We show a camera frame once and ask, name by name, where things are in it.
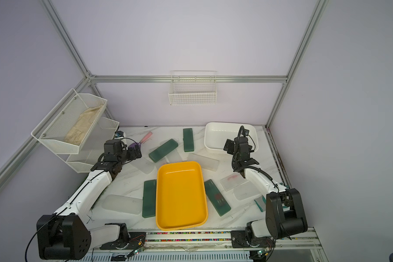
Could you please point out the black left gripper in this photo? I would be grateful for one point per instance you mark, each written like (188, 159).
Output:
(133, 155)

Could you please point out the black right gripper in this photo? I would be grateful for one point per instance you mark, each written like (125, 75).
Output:
(250, 148)

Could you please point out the clear pencil case pink pen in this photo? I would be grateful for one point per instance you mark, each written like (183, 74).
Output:
(230, 182)

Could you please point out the yellow plastic tray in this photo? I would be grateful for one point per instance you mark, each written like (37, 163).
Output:
(180, 196)

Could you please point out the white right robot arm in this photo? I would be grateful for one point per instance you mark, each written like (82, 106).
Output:
(284, 211)

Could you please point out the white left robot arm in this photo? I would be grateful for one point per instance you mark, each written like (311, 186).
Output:
(63, 235)

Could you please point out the white plastic storage box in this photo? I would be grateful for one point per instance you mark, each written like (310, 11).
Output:
(216, 134)

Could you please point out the green pencil case back angled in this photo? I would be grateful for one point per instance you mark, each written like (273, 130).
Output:
(163, 150)

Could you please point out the green pencil case back upright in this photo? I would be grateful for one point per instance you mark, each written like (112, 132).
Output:
(188, 140)

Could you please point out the green pencil case front right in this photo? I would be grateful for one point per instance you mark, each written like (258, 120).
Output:
(216, 198)

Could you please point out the clear pencil case under green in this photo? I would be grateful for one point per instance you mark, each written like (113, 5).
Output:
(172, 155)

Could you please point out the green pencil case front left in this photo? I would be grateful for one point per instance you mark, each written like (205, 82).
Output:
(149, 199)

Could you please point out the purple pink garden trowel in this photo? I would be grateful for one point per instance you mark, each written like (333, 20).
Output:
(143, 140)

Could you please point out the beige cloth in shelf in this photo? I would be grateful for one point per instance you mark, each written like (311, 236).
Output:
(78, 132)

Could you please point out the white mesh two-tier shelf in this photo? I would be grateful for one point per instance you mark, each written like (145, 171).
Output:
(55, 126)

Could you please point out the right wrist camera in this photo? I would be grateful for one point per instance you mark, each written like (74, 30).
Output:
(229, 147)

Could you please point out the white wire wall basket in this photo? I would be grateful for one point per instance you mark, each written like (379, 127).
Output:
(193, 88)

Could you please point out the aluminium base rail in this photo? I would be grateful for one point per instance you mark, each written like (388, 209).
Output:
(209, 245)

